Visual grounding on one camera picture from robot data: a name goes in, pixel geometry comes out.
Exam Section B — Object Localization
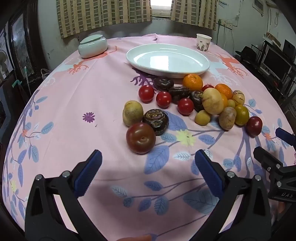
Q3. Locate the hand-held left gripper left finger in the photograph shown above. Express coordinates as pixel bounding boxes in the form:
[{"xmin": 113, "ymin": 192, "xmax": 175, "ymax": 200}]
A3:
[{"xmin": 24, "ymin": 149, "xmax": 109, "ymax": 241}]

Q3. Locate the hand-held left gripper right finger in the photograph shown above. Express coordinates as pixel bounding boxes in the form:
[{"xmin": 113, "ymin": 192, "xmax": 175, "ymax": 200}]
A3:
[{"xmin": 192, "ymin": 149, "xmax": 272, "ymax": 241}]

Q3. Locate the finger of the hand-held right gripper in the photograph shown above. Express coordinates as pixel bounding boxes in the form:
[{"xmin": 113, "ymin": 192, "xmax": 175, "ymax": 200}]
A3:
[
  {"xmin": 253, "ymin": 146, "xmax": 285, "ymax": 173},
  {"xmin": 275, "ymin": 127, "xmax": 296, "ymax": 147}
]

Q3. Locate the dark red tomato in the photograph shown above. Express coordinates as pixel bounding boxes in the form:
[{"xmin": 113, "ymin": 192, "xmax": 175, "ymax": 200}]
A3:
[
  {"xmin": 126, "ymin": 122, "xmax": 156, "ymax": 154},
  {"xmin": 245, "ymin": 116, "xmax": 263, "ymax": 137}
]

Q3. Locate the green yellow tomato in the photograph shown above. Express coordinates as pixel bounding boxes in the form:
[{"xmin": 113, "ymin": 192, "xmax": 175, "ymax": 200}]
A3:
[{"xmin": 234, "ymin": 105, "xmax": 250, "ymax": 126}]

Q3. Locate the brown speckled passion fruit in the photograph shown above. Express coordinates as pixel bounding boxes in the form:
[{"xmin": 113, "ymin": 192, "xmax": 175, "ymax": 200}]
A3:
[{"xmin": 219, "ymin": 106, "xmax": 237, "ymax": 130}]

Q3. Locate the striped pepino melon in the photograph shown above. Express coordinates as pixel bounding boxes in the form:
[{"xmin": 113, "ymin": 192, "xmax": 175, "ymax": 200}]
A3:
[{"xmin": 232, "ymin": 90, "xmax": 245, "ymax": 106}]

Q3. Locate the large yellow pepino melon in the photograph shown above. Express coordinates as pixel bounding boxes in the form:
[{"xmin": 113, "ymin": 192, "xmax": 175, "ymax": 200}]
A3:
[{"xmin": 202, "ymin": 88, "xmax": 224, "ymax": 115}]

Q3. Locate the greenish brown passion fruit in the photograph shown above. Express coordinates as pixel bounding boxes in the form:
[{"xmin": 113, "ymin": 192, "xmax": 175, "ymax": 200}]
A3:
[{"xmin": 122, "ymin": 100, "xmax": 144, "ymax": 127}]

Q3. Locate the mandarin orange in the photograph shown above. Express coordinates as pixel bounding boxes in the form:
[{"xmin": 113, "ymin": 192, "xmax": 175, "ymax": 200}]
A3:
[
  {"xmin": 183, "ymin": 74, "xmax": 203, "ymax": 91},
  {"xmin": 215, "ymin": 83, "xmax": 233, "ymax": 100}
]

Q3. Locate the white oval plate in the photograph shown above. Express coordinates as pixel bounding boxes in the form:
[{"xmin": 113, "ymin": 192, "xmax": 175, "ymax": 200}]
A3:
[{"xmin": 126, "ymin": 44, "xmax": 210, "ymax": 79}]

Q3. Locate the computer monitor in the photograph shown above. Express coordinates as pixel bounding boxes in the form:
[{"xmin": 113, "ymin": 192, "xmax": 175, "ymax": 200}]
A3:
[{"xmin": 260, "ymin": 47, "xmax": 292, "ymax": 80}]

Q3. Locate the pink printed tablecloth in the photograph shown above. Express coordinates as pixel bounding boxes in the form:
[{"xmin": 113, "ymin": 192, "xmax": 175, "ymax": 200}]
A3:
[{"xmin": 2, "ymin": 34, "xmax": 296, "ymax": 241}]

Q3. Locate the black speaker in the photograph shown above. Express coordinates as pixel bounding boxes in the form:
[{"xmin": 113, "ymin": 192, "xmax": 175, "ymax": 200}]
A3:
[{"xmin": 282, "ymin": 39, "xmax": 296, "ymax": 58}]

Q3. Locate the black hat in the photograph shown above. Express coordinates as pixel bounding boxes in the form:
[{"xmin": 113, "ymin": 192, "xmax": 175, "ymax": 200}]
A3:
[{"xmin": 235, "ymin": 46, "xmax": 258, "ymax": 62}]

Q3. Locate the floral paper cup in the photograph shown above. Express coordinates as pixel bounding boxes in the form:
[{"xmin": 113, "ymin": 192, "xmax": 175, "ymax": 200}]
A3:
[{"xmin": 196, "ymin": 34, "xmax": 212, "ymax": 51}]

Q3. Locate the pale green lidded ceramic jar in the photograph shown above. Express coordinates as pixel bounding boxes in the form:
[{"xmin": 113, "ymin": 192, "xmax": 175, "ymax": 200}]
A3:
[{"xmin": 78, "ymin": 34, "xmax": 108, "ymax": 58}]

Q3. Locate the white electrical box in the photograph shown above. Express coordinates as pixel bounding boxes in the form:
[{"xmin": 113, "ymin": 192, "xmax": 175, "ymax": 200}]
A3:
[{"xmin": 253, "ymin": 0, "xmax": 264, "ymax": 15}]

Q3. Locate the dark wooden glass cabinet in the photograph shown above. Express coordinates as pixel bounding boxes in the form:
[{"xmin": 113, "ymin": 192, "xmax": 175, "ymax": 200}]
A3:
[{"xmin": 0, "ymin": 0, "xmax": 50, "ymax": 86}]

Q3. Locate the brown checked curtain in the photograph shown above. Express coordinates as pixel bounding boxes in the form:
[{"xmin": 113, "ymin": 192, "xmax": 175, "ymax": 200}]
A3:
[
  {"xmin": 56, "ymin": 0, "xmax": 153, "ymax": 39},
  {"xmin": 170, "ymin": 0, "xmax": 219, "ymax": 31}
]

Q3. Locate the window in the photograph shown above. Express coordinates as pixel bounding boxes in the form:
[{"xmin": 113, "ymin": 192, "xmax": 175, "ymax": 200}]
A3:
[{"xmin": 150, "ymin": 0, "xmax": 173, "ymax": 18}]

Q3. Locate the white wall socket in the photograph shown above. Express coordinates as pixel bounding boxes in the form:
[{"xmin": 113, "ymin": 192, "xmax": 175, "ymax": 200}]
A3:
[{"xmin": 217, "ymin": 20, "xmax": 233, "ymax": 30}]

